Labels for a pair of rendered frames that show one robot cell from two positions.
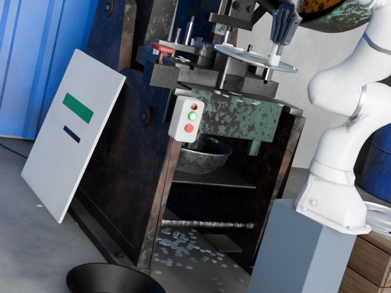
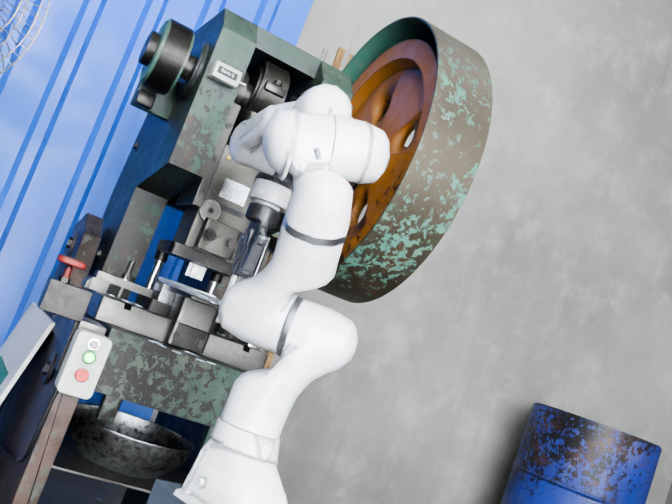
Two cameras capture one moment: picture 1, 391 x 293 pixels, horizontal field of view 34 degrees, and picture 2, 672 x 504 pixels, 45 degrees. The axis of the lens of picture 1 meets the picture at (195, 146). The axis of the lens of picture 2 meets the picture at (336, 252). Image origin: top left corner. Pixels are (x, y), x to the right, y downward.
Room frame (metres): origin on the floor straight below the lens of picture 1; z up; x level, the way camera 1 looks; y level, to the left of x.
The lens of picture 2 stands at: (0.30, -0.65, 0.76)
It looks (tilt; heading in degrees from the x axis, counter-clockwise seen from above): 7 degrees up; 9
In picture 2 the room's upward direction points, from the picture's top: 20 degrees clockwise
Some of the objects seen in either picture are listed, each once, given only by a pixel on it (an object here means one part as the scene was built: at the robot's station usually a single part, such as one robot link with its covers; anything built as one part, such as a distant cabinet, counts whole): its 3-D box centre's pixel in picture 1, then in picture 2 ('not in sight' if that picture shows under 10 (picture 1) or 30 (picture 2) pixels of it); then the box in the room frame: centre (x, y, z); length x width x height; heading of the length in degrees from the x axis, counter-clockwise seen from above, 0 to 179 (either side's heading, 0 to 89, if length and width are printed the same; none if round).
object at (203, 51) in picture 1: (213, 50); (183, 300); (2.37, 0.03, 0.76); 0.15 x 0.09 x 0.05; 124
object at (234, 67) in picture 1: (235, 71); (194, 322); (2.23, -0.07, 0.72); 0.25 x 0.14 x 0.14; 34
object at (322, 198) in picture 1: (337, 193); (246, 474); (1.71, -0.41, 0.52); 0.22 x 0.19 x 0.14; 44
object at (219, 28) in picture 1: (220, 28); (195, 271); (2.36, 0.03, 0.84); 0.05 x 0.03 x 0.04; 124
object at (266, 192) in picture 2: not in sight; (274, 199); (2.10, -0.18, 1.05); 0.13 x 0.12 x 0.05; 123
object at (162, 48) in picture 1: (160, 57); (66, 274); (2.00, 0.18, 0.72); 0.07 x 0.06 x 0.08; 34
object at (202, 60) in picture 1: (209, 59); (177, 313); (2.38, 0.03, 0.72); 0.20 x 0.16 x 0.03; 124
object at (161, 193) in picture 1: (113, 110); (32, 371); (2.34, 0.33, 0.45); 0.92 x 0.12 x 0.90; 34
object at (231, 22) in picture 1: (219, 21); (196, 263); (2.38, 0.03, 0.86); 0.20 x 0.16 x 0.05; 124
